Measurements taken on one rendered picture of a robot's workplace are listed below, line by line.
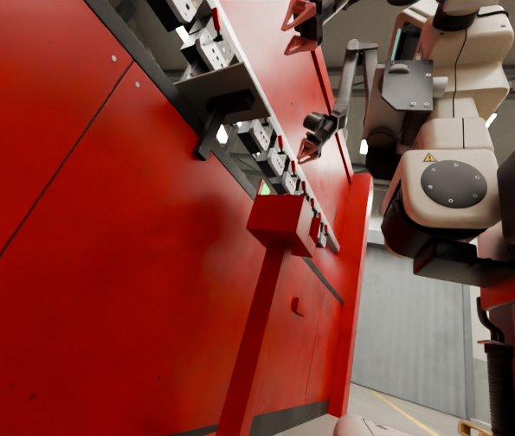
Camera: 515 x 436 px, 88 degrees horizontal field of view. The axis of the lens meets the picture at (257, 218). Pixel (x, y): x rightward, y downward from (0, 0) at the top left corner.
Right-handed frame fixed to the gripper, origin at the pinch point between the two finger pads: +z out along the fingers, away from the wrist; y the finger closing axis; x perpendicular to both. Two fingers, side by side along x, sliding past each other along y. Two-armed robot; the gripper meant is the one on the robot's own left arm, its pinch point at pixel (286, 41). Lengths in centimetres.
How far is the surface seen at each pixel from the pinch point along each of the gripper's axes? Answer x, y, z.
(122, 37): -19.1, 11.3, 26.9
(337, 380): 65, -224, 51
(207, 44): -39.9, -12.8, -3.7
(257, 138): -29, -53, -5
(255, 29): -53, -29, -37
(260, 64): -47, -39, -31
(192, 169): -7.7, -17.1, 33.4
